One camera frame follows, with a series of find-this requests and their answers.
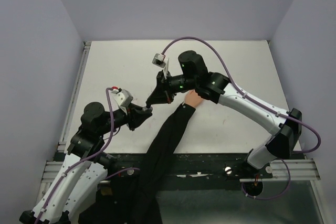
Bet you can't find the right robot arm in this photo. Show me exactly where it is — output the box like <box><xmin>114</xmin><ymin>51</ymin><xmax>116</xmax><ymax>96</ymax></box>
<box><xmin>146</xmin><ymin>50</ymin><xmax>302</xmax><ymax>178</ymax></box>

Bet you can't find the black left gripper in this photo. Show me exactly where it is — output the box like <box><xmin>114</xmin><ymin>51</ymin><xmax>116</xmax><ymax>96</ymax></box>
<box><xmin>98</xmin><ymin>101</ymin><xmax>153</xmax><ymax>135</ymax></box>

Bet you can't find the metal sheet panel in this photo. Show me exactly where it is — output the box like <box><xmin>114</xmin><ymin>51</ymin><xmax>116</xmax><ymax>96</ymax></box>
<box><xmin>157</xmin><ymin>182</ymin><xmax>323</xmax><ymax>223</ymax></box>

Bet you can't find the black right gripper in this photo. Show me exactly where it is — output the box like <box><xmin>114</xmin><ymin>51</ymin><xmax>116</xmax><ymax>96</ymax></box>
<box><xmin>146</xmin><ymin>70</ymin><xmax>197</xmax><ymax>105</ymax></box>

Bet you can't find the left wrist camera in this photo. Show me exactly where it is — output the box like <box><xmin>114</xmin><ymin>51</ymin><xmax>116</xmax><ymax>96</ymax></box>
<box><xmin>109</xmin><ymin>89</ymin><xmax>133</xmax><ymax>114</ymax></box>

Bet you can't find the mannequin hand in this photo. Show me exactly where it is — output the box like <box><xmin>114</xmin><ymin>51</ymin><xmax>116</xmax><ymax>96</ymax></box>
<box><xmin>183</xmin><ymin>90</ymin><xmax>203</xmax><ymax>108</ymax></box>

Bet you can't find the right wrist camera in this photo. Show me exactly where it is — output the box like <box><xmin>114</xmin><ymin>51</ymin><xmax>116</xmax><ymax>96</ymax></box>
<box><xmin>152</xmin><ymin>54</ymin><xmax>169</xmax><ymax>79</ymax></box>

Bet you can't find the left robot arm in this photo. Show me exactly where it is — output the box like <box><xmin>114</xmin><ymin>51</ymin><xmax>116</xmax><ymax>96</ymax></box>
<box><xmin>19</xmin><ymin>102</ymin><xmax>152</xmax><ymax>223</ymax></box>

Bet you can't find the black sleeve forearm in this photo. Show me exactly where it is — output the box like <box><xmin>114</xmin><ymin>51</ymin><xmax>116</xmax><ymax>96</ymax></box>
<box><xmin>111</xmin><ymin>103</ymin><xmax>196</xmax><ymax>223</ymax></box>

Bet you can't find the aluminium rail frame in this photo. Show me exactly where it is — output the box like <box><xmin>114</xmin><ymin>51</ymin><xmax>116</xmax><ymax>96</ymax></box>
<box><xmin>39</xmin><ymin>40</ymin><xmax>322</xmax><ymax>209</ymax></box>

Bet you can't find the glitter nail polish bottle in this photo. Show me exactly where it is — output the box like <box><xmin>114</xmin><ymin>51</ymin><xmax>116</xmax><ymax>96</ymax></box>
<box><xmin>141</xmin><ymin>106</ymin><xmax>153</xmax><ymax>114</ymax></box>

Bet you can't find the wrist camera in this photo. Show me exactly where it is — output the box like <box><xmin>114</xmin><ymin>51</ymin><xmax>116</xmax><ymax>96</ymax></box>
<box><xmin>109</xmin><ymin>89</ymin><xmax>133</xmax><ymax>114</ymax></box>
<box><xmin>152</xmin><ymin>54</ymin><xmax>169</xmax><ymax>79</ymax></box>

